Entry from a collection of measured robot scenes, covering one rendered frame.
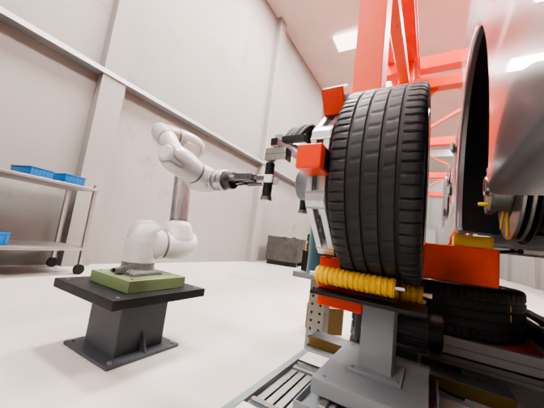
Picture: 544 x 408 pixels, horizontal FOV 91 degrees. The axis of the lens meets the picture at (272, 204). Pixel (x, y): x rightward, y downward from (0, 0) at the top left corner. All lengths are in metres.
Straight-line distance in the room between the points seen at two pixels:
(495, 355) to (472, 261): 0.41
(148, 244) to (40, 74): 2.99
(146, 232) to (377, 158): 1.14
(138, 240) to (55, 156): 2.66
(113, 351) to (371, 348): 1.07
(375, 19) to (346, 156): 1.34
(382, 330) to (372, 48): 1.49
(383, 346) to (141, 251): 1.12
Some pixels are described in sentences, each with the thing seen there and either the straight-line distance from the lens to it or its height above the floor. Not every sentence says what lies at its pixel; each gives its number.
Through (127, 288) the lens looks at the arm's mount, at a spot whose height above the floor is 0.32.
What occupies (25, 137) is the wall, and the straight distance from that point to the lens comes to 3.95.
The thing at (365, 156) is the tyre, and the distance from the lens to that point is 0.74.
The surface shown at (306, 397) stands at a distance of 1.01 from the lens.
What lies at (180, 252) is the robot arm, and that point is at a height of 0.47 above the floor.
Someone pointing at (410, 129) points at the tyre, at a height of 0.91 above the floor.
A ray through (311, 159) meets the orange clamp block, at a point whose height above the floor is 0.84.
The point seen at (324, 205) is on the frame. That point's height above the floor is 0.73.
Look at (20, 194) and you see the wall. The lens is 3.90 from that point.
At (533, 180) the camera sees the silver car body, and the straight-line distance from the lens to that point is 0.55.
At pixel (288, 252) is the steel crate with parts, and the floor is 0.34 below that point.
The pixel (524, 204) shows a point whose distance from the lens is 0.92.
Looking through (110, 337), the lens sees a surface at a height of 0.09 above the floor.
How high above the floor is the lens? 0.61
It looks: 7 degrees up
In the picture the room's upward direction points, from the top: 7 degrees clockwise
